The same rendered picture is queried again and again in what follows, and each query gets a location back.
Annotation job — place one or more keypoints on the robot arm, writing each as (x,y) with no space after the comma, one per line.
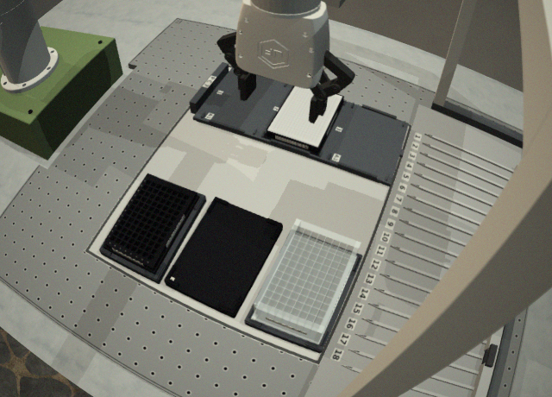
(27,61)

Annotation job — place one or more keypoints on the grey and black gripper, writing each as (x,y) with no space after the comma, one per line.
(291,50)

